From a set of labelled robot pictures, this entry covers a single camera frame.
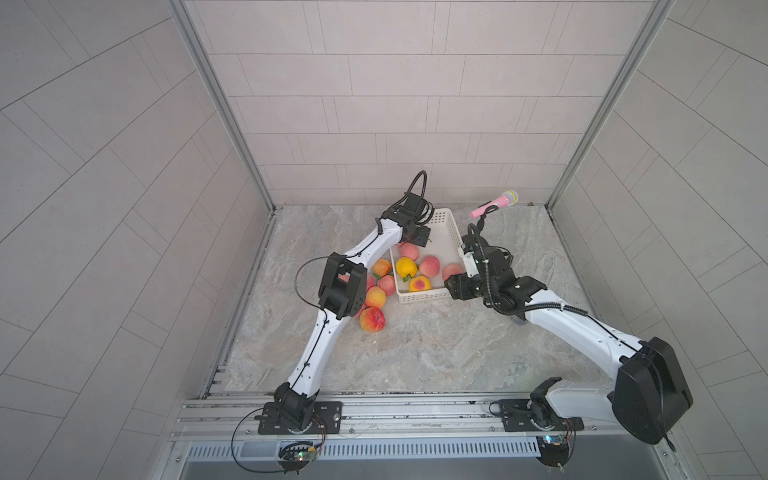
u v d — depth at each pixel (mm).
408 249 963
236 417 710
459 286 723
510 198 896
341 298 617
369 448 680
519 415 708
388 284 889
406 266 933
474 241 1049
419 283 886
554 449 684
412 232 809
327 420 711
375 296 867
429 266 934
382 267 937
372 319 818
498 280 619
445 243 1009
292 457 654
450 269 930
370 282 916
